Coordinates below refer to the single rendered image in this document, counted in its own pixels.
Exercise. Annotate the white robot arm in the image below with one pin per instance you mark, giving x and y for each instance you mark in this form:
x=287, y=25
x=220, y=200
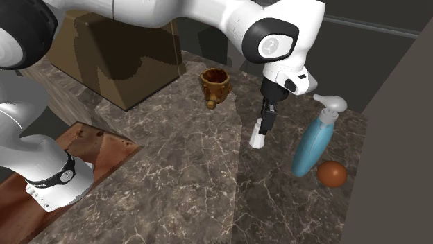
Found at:
x=209, y=13

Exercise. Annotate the brown carved mug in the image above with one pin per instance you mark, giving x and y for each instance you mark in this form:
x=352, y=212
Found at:
x=216, y=88

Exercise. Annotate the red-brown robot stand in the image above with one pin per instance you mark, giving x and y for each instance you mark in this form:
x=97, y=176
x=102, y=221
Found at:
x=111, y=148

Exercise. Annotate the blue pump bottle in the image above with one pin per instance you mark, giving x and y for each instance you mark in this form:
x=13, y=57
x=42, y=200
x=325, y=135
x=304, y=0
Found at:
x=313, y=142

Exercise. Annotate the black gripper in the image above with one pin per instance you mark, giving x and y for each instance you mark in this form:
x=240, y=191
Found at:
x=273, y=90

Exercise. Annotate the brown cardboard box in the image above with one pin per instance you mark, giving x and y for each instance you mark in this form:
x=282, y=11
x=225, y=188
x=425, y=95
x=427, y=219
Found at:
x=135, y=74

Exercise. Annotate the small white bottle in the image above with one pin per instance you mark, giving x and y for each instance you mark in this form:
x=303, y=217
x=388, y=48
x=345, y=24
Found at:
x=256, y=140

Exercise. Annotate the orange ball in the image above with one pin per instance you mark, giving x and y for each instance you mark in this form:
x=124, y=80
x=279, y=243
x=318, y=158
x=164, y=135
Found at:
x=332, y=174

